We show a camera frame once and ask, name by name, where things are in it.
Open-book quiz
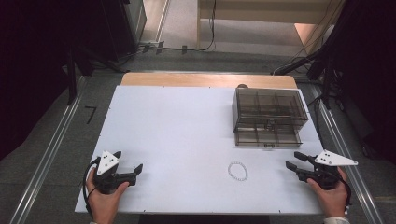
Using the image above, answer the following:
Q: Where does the black floor cable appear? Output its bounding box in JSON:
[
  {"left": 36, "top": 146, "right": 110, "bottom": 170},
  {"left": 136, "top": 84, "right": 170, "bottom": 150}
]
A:
[{"left": 307, "top": 94, "right": 326, "bottom": 147}]

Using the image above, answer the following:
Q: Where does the black cabinet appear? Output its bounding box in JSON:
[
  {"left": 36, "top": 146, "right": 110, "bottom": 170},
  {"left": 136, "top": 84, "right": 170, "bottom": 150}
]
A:
[{"left": 78, "top": 0, "right": 148, "bottom": 63}]

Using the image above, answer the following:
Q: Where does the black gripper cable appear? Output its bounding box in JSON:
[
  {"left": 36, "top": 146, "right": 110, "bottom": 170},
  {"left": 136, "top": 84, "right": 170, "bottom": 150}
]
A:
[
  {"left": 337, "top": 170, "right": 353, "bottom": 207},
  {"left": 81, "top": 156, "right": 102, "bottom": 218}
]

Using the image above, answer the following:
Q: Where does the wooden table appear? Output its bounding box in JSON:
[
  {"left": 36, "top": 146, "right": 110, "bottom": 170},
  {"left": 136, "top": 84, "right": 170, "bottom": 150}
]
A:
[{"left": 120, "top": 72, "right": 299, "bottom": 90}]

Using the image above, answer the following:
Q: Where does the black hanging cable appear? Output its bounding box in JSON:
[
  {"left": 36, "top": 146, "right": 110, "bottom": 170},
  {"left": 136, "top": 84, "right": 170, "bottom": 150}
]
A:
[{"left": 162, "top": 0, "right": 219, "bottom": 52}]

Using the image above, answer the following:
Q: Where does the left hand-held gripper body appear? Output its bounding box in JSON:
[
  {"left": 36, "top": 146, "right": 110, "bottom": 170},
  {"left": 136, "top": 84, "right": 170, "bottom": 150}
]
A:
[{"left": 92, "top": 150, "right": 125, "bottom": 195}]

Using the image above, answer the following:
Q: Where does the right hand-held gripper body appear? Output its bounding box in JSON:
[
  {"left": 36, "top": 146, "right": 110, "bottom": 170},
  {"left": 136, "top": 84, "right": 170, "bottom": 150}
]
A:
[{"left": 309, "top": 149, "right": 360, "bottom": 191}]

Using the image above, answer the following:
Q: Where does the smoky transparent drawer box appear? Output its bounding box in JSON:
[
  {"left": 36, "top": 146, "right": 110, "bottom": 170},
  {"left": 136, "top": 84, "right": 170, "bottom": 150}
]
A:
[{"left": 231, "top": 87, "right": 310, "bottom": 149}]

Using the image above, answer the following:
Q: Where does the white table cover board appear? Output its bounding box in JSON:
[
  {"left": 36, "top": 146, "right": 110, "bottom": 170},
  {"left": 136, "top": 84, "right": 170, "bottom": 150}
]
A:
[{"left": 74, "top": 85, "right": 326, "bottom": 217}]

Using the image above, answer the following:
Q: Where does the light wooden desk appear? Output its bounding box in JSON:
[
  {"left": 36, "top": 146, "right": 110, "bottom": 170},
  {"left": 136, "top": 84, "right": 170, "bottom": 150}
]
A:
[{"left": 196, "top": 0, "right": 347, "bottom": 50}]

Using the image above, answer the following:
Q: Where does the person's right white sleeve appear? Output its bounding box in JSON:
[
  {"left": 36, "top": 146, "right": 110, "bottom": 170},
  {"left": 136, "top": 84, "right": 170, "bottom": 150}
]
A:
[{"left": 322, "top": 217, "right": 351, "bottom": 224}]

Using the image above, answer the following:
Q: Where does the black metal stand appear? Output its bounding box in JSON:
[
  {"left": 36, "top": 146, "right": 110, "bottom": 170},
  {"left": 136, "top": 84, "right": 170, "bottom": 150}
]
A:
[
  {"left": 61, "top": 40, "right": 129, "bottom": 105},
  {"left": 270, "top": 0, "right": 368, "bottom": 110}
]

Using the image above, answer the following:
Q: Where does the person's right hand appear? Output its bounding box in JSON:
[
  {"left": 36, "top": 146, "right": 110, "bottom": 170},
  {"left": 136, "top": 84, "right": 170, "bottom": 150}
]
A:
[{"left": 305, "top": 166, "right": 349, "bottom": 219}]

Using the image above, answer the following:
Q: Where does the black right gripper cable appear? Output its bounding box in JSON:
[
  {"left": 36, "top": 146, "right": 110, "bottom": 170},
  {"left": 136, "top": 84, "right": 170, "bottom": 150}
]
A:
[{"left": 337, "top": 170, "right": 353, "bottom": 207}]

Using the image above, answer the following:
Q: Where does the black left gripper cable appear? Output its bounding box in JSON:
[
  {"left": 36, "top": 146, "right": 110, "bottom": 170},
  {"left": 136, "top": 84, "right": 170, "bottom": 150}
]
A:
[{"left": 81, "top": 156, "right": 102, "bottom": 218}]

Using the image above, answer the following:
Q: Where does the metal floor rail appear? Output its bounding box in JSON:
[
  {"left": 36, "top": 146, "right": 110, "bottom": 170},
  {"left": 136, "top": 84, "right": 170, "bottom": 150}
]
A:
[
  {"left": 309, "top": 83, "right": 386, "bottom": 224},
  {"left": 8, "top": 75, "right": 88, "bottom": 224}
]

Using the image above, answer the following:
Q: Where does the person's left hand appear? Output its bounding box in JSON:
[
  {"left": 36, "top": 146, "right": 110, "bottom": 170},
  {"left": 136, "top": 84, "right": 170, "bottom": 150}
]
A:
[{"left": 85, "top": 167, "right": 131, "bottom": 224}]

